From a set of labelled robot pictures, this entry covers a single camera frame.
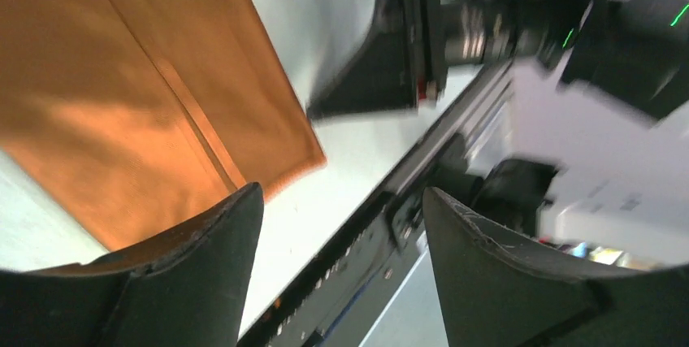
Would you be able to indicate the orange cloth napkin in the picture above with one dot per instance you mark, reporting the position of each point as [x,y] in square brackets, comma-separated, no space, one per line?
[136,115]

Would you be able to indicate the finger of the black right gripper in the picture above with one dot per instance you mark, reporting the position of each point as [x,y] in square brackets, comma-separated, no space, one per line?
[386,71]

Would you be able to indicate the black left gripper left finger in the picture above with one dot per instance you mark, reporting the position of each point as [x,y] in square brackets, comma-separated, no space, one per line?
[185,286]

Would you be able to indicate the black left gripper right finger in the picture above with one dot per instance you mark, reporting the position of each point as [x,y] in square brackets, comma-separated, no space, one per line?
[500,288]

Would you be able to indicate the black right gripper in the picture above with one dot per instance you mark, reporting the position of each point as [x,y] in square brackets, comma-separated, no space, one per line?
[635,51]

